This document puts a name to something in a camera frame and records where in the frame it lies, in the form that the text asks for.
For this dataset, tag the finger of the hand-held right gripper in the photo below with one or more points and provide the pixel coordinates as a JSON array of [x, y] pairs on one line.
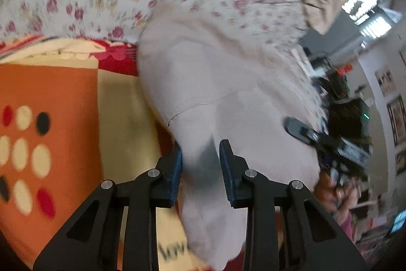
[[299, 128]]

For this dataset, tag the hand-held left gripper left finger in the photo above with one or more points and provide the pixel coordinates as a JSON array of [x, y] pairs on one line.
[[175, 175]]

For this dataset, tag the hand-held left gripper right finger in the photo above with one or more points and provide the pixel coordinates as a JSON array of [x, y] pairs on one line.
[[226, 175]]

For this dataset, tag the beige large garment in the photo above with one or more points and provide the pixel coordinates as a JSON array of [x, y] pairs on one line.
[[228, 83]]

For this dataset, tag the person's right forearm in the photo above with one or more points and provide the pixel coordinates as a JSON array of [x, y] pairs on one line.
[[347, 223]]

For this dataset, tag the person's right hand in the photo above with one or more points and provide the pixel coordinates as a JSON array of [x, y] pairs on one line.
[[330, 194]]

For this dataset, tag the small orange red object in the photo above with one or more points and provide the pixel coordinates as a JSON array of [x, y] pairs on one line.
[[345, 68]]

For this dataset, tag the orange red patterned blanket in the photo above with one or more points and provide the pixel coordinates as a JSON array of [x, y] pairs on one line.
[[63, 93]]

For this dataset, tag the dark framed wall picture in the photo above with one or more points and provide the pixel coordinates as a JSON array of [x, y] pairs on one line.
[[398, 121]]

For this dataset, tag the small wall picture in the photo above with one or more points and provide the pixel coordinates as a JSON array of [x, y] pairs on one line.
[[401, 163]]

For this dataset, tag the pale wall poster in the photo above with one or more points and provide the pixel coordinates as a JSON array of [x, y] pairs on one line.
[[385, 80]]

